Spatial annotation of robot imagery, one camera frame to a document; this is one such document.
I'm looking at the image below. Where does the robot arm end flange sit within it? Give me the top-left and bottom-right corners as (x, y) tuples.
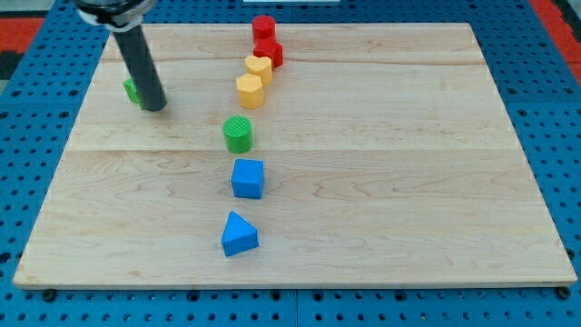
(73, 0), (157, 32)

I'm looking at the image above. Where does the green cylinder block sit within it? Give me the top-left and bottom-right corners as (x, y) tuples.
(222, 115), (253, 154)

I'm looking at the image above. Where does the yellow heart block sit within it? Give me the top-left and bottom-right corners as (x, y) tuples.
(244, 55), (272, 86)

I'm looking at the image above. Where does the light wooden board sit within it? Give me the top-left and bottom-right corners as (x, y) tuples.
(14, 23), (576, 290)

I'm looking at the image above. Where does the red star block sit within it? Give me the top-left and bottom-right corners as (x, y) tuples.
(253, 39), (283, 70)

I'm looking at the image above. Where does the red cylinder block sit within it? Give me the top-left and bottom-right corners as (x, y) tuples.
(251, 15), (276, 44)

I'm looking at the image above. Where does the green star block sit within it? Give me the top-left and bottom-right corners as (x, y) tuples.
(123, 78), (143, 109)

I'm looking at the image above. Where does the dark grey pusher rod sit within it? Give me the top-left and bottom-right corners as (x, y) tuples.
(113, 25), (167, 112)

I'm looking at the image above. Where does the yellow hexagon block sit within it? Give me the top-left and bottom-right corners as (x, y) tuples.
(235, 74), (264, 109)

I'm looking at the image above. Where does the blue triangle block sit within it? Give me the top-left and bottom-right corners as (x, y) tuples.
(221, 212), (260, 257)

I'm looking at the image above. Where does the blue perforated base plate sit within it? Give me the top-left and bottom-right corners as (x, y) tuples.
(1, 1), (580, 326)

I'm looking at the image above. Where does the blue cube block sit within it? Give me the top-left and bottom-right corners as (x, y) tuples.
(231, 158), (264, 199)

